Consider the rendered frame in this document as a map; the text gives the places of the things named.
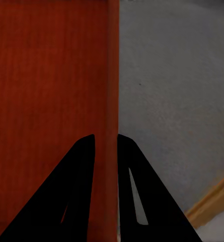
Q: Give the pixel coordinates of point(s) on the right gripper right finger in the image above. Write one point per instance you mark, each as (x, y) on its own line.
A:
(166, 221)

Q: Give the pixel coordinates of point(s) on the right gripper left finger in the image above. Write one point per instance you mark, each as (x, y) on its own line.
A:
(59, 210)

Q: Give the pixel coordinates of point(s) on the storage box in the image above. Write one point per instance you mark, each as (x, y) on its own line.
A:
(59, 80)

